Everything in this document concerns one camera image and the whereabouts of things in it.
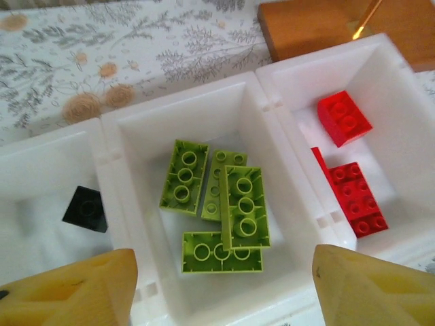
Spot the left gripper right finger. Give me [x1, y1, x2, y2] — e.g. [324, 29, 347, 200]
[311, 243, 435, 326]

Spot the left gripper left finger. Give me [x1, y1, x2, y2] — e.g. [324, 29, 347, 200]
[0, 248, 139, 326]

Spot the black square lego brick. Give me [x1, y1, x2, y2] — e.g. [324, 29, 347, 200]
[62, 185, 109, 234]

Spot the red long lego brick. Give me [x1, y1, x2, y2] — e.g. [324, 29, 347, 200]
[311, 146, 330, 170]
[328, 162, 389, 240]

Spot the green long lego brick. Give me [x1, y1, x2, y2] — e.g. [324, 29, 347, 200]
[201, 149, 249, 222]
[180, 231, 264, 275]
[158, 139, 209, 217]
[219, 164, 272, 251]

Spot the red curved lego brick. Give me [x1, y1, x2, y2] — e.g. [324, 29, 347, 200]
[317, 90, 374, 149]

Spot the white plastic bin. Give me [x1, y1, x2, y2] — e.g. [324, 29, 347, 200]
[254, 32, 435, 269]
[93, 70, 320, 326]
[0, 117, 115, 289]

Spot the white floral tablecloth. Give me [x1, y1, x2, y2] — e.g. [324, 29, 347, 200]
[0, 0, 435, 326]

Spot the wooden stand base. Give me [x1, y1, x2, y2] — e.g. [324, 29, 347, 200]
[257, 0, 435, 73]

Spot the gold wire stand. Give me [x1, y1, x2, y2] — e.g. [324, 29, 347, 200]
[349, 0, 383, 41]

